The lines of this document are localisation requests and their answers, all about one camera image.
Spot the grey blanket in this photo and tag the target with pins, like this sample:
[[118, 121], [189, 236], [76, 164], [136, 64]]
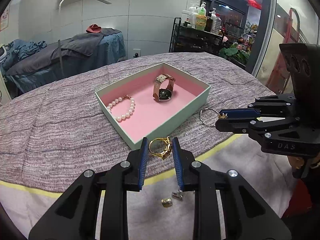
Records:
[[81, 46]]

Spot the green potted plant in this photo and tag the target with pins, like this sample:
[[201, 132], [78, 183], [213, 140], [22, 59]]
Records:
[[235, 52]]

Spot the white beauty machine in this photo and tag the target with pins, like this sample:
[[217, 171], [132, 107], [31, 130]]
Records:
[[5, 96]]

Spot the black trolley rack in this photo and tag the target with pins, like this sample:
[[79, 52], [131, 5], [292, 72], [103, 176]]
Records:
[[187, 39]]

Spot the mint box pink lining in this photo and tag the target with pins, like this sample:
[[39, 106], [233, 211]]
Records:
[[131, 109]]

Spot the red cloth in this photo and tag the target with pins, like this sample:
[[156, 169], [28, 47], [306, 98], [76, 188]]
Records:
[[94, 28]]

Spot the wall power socket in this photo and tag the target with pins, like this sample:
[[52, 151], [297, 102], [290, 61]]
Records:
[[137, 53]]

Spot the black camera box right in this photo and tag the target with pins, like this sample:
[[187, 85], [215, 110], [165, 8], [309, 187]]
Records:
[[302, 62]]

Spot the wall poster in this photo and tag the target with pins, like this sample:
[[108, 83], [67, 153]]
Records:
[[4, 21]]

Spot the blue massage bed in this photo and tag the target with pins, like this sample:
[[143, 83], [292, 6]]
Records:
[[19, 49]]

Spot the white arc floor lamp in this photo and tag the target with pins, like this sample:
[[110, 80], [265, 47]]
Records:
[[66, 22]]

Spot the clear plastic bottle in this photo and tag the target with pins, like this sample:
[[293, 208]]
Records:
[[216, 25]]

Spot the beige strap wristwatch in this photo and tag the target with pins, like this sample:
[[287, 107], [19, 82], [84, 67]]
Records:
[[163, 94]]

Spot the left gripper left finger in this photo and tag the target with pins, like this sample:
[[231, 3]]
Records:
[[74, 214]]

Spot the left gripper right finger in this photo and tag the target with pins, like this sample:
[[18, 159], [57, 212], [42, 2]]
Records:
[[246, 214]]

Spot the gold crystal earring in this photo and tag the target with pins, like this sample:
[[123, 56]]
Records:
[[223, 116]]

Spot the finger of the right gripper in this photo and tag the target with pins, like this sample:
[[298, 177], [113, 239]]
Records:
[[235, 125], [242, 113]]

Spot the green pump bottle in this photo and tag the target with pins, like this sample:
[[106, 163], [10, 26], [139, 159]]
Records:
[[201, 17]]

